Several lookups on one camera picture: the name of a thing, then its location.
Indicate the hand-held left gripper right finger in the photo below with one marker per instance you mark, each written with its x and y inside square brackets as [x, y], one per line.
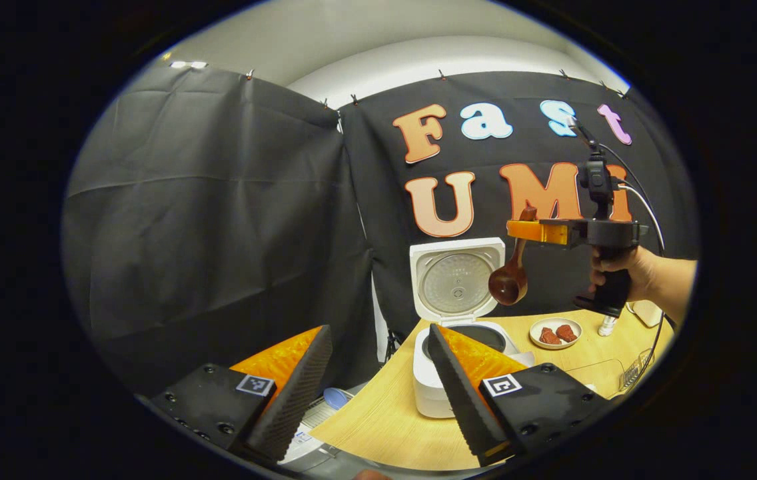
[462, 406]

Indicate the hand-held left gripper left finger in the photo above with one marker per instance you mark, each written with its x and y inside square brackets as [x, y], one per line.
[295, 400]

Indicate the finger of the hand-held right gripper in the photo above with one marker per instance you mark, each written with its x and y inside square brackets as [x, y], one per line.
[538, 231]

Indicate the brown wooden spoon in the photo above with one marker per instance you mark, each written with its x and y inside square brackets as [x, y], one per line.
[508, 283]

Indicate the white rice cooker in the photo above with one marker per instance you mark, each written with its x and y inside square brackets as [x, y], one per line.
[455, 283]

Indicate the clear container of rice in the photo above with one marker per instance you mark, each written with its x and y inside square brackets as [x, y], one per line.
[595, 380]

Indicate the grey device with label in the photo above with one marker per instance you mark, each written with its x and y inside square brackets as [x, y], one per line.
[315, 426]

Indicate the black tripod stand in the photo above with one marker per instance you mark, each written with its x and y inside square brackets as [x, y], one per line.
[393, 346]

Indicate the white round plate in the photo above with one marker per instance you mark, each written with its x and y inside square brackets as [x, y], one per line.
[555, 321]

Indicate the white milk bottle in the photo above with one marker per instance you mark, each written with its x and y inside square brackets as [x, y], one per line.
[608, 326]

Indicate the red meat piece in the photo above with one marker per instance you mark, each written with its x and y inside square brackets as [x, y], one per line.
[566, 333]
[549, 336]

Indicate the black backdrop cloth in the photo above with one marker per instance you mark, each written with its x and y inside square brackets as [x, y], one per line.
[185, 233]

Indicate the ceiling light panel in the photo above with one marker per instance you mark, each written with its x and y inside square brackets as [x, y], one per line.
[188, 64]

